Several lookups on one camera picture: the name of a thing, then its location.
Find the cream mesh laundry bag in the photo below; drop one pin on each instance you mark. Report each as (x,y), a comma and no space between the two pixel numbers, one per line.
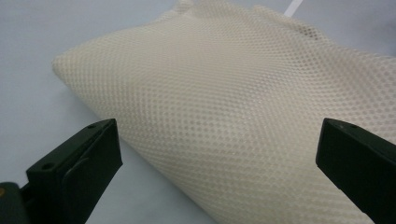
(224,118)

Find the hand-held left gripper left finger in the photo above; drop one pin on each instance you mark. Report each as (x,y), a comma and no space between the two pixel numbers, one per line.
(77,174)

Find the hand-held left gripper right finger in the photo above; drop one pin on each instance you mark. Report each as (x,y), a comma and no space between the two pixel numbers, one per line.
(358,161)

